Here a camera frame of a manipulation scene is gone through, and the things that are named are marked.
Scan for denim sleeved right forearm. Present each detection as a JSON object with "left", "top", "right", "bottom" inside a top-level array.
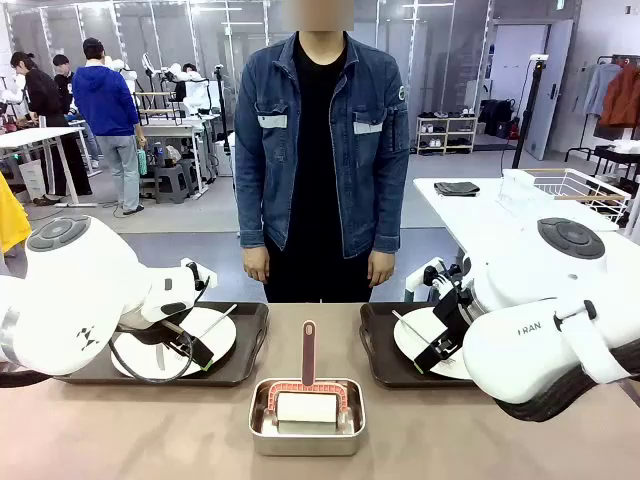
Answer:
[{"left": 233, "top": 169, "right": 274, "bottom": 251}]

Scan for white drawer unit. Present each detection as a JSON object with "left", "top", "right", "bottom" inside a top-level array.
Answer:
[{"left": 19, "top": 158, "right": 50, "bottom": 202}]

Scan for denim sleeved left forearm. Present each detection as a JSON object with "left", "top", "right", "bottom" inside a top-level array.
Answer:
[{"left": 371, "top": 169, "right": 412, "bottom": 257}]

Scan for black clothes rack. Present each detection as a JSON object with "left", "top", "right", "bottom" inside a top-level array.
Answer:
[{"left": 564, "top": 53, "right": 640, "bottom": 167}]

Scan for rectangular steel container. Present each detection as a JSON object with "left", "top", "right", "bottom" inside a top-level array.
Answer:
[{"left": 248, "top": 377, "right": 367, "bottom": 458}]

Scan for grey open door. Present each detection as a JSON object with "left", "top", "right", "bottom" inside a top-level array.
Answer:
[{"left": 524, "top": 19, "right": 576, "bottom": 162}]

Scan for white table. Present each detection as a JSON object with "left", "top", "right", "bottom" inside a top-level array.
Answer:
[{"left": 412, "top": 175, "right": 622, "bottom": 302}]

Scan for person in denim jacket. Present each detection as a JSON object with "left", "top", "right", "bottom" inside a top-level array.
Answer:
[{"left": 233, "top": 9, "right": 412, "bottom": 304}]

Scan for person's left hand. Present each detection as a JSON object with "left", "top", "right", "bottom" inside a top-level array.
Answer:
[{"left": 367, "top": 250, "right": 397, "bottom": 289}]

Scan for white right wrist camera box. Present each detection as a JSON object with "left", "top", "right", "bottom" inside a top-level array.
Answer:
[{"left": 405, "top": 257, "right": 446, "bottom": 302}]

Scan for white round dinner plate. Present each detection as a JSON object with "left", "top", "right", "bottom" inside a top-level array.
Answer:
[
  {"left": 109, "top": 305, "right": 238, "bottom": 380},
  {"left": 393, "top": 305, "right": 474, "bottom": 382}
]

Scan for black tripod with camera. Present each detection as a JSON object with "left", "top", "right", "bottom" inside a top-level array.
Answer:
[{"left": 511, "top": 53, "right": 551, "bottom": 171}]

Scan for grey plastic stool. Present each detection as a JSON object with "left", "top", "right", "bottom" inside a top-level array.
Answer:
[{"left": 151, "top": 161, "right": 192, "bottom": 205}]

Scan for orange hanging jacket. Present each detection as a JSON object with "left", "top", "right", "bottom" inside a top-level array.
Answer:
[{"left": 598, "top": 61, "right": 640, "bottom": 129}]

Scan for black folded cloth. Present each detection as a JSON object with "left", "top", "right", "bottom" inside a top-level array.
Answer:
[{"left": 433, "top": 180, "right": 482, "bottom": 198}]

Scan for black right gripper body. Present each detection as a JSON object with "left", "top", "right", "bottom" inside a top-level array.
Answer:
[{"left": 432, "top": 287, "right": 476, "bottom": 352}]

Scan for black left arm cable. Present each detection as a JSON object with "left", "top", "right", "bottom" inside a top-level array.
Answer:
[{"left": 0, "top": 319, "right": 196, "bottom": 389}]

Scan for person's right hand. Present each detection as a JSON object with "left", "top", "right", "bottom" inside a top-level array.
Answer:
[{"left": 242, "top": 245, "right": 272, "bottom": 285}]

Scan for person in blue hoodie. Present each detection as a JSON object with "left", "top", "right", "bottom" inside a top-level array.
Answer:
[{"left": 72, "top": 37, "right": 148, "bottom": 217}]

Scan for long haired person in black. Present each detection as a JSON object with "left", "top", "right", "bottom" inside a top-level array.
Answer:
[{"left": 9, "top": 50, "right": 94, "bottom": 207}]

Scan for grey hanging shirt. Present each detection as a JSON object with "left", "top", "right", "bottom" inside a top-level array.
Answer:
[{"left": 579, "top": 62, "right": 622, "bottom": 119}]

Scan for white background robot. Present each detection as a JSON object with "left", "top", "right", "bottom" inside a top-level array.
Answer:
[{"left": 141, "top": 51, "right": 207, "bottom": 117}]

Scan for white wire dish rack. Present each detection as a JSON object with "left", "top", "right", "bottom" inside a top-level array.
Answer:
[{"left": 500, "top": 167, "right": 633, "bottom": 224}]

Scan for yellow-orange garment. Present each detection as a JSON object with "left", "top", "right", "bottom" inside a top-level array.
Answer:
[{"left": 0, "top": 172, "right": 33, "bottom": 254}]

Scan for black right arm cable sleeve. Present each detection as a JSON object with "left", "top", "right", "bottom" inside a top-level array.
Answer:
[{"left": 492, "top": 344, "right": 640, "bottom": 424}]

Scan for white shoe rack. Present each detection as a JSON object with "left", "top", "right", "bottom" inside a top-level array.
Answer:
[{"left": 415, "top": 115, "right": 479, "bottom": 156}]

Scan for short haired person in black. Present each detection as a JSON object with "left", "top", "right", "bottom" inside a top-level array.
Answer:
[{"left": 51, "top": 53, "right": 77, "bottom": 117}]

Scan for dark brown serving tray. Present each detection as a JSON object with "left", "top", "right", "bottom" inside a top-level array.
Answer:
[
  {"left": 358, "top": 301, "right": 482, "bottom": 391},
  {"left": 52, "top": 301, "right": 271, "bottom": 389}
]

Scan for white desk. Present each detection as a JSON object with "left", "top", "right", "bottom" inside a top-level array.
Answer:
[{"left": 0, "top": 125, "right": 99, "bottom": 209}]

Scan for white workbench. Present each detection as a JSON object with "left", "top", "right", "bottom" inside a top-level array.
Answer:
[{"left": 136, "top": 115, "right": 222, "bottom": 197}]

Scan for black bags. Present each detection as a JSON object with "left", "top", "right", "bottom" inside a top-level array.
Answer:
[{"left": 478, "top": 98, "right": 522, "bottom": 140}]

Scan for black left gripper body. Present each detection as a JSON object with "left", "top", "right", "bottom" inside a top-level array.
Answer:
[{"left": 115, "top": 319, "right": 196, "bottom": 352}]

